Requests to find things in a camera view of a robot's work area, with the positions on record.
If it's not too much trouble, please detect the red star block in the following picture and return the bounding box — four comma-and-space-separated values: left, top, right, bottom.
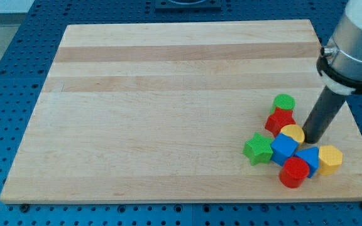
265, 107, 296, 137

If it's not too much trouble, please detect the light wooden board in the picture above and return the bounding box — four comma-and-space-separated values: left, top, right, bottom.
0, 19, 362, 204

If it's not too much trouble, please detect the yellow hexagon block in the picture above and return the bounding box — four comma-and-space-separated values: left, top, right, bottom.
317, 145, 343, 176

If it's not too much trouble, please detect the green star block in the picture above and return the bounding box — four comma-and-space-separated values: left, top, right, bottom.
243, 132, 273, 166

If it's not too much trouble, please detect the yellow cylinder block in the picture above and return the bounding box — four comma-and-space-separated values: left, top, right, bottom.
280, 124, 305, 146

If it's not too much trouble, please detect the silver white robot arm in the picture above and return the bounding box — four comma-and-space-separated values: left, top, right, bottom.
317, 0, 362, 95

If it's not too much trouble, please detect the black cylindrical pointer tool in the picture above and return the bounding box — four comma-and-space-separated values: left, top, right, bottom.
303, 86, 347, 144

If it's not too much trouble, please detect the red cylinder block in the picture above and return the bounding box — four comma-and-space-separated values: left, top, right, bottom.
279, 156, 310, 188

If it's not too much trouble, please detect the green cylinder block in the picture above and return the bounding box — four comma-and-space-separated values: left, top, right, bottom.
270, 94, 295, 114

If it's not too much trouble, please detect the blue cube block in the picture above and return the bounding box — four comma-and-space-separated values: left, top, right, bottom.
270, 133, 299, 166

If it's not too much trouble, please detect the blue triangle block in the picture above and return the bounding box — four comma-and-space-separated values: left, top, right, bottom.
294, 147, 319, 178

